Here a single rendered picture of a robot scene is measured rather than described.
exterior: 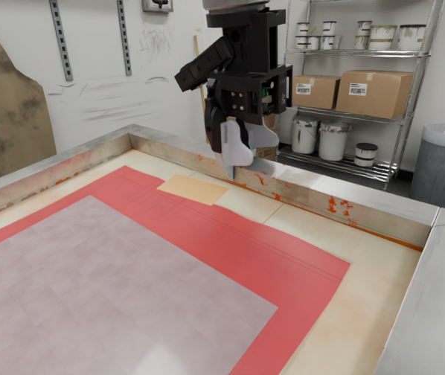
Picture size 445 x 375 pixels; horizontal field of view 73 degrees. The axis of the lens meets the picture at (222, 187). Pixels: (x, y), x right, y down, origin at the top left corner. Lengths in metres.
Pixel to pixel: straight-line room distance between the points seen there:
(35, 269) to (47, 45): 2.10
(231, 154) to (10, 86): 1.98
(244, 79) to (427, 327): 0.27
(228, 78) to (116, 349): 0.29
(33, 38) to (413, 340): 2.36
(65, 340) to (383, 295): 0.29
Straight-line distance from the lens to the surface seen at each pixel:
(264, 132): 0.44
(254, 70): 0.36
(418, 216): 0.36
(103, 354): 0.30
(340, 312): 0.30
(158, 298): 0.32
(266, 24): 0.35
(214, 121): 0.38
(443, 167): 3.05
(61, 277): 0.39
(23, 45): 2.38
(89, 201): 0.50
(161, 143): 0.54
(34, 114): 2.36
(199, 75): 0.42
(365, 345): 0.29
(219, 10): 0.36
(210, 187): 0.45
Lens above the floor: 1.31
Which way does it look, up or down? 26 degrees down
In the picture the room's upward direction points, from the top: straight up
